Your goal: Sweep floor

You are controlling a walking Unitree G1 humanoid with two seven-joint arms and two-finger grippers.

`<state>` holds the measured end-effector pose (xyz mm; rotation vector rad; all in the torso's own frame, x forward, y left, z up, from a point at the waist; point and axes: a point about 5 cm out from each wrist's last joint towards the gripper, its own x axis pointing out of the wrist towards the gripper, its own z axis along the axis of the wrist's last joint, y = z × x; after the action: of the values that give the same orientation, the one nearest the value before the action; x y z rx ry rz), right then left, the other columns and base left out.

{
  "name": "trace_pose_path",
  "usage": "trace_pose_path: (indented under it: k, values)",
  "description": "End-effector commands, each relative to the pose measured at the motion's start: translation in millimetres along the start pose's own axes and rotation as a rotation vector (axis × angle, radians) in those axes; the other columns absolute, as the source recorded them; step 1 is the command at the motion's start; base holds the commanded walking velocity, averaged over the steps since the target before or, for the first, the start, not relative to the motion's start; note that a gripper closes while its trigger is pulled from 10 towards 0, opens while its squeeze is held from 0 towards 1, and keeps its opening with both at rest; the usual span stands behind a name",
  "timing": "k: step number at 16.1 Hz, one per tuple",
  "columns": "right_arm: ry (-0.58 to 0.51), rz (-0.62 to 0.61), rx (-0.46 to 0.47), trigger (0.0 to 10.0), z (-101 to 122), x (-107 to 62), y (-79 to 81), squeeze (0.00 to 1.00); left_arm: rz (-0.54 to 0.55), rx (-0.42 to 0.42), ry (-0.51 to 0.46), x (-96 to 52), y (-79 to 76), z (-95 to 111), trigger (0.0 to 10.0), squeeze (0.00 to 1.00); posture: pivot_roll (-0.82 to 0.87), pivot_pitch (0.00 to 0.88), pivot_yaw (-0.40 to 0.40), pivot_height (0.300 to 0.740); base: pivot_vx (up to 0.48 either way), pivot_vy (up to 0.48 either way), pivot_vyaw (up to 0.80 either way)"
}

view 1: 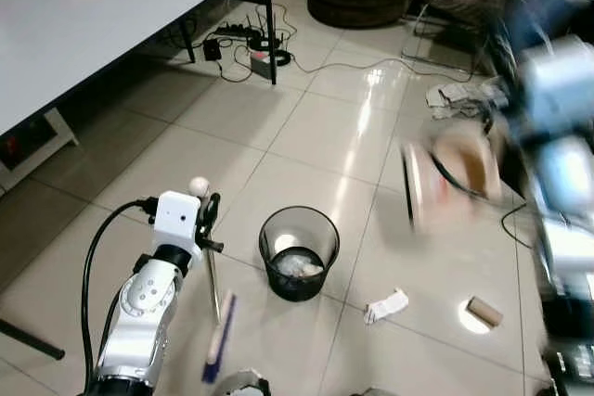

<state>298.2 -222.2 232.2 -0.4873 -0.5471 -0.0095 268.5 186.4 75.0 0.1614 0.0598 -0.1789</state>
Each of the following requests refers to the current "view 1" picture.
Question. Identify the white low shelf unit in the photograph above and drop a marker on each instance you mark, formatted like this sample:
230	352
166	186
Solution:
37	141

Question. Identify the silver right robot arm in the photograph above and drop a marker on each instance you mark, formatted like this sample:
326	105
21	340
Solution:
566	229

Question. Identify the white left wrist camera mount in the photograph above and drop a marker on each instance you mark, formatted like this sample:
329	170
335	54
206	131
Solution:
176	220

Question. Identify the broom with blue brush head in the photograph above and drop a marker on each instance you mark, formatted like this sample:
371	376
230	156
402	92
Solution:
220	336

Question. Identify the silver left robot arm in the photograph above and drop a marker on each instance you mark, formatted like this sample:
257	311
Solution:
139	312

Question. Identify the black power adapter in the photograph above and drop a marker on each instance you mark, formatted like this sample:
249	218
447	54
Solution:
212	48

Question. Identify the white table with black legs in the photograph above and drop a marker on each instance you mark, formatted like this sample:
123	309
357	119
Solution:
111	34

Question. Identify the small white crumpled tissue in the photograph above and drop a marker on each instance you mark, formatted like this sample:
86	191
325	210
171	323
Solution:
386	306

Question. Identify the brown cardboard tube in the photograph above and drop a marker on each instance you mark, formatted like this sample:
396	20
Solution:
484	312

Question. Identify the grey-white crumpled paper pile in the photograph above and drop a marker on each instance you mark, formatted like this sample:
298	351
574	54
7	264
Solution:
459	97

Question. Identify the black pole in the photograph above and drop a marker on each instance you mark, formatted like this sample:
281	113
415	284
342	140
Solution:
32	340

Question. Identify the black power strip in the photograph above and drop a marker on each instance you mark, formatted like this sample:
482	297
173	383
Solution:
237	32

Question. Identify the black mesh waste bin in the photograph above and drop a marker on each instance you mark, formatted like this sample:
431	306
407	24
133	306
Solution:
299	280

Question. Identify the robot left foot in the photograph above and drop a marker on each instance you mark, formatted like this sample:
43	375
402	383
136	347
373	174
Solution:
239	384

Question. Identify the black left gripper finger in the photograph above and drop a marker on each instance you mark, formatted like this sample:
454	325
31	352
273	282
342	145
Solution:
215	246
213	209

